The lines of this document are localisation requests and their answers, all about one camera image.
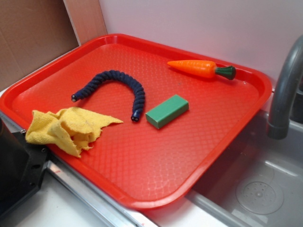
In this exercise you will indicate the green rectangular block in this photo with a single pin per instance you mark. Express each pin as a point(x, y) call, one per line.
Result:
point(167, 111)

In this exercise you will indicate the red plastic tray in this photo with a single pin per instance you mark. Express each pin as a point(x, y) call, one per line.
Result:
point(138, 165)

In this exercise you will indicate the orange toy carrot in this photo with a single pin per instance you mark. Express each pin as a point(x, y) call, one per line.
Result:
point(203, 68)

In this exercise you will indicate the yellow cloth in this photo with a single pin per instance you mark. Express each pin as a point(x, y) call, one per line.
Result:
point(72, 130)

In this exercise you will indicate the grey plastic sink basin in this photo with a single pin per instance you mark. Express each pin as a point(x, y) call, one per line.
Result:
point(257, 181)

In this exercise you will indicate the grey toy faucet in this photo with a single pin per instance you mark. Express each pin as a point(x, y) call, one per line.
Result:
point(287, 102)

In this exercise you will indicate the brown cardboard panel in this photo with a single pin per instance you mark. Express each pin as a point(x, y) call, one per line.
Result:
point(35, 32)

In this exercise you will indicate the silver metal rail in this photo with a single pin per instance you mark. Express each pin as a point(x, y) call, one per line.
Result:
point(67, 200)

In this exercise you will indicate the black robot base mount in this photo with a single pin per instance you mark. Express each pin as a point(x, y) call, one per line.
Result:
point(22, 167)

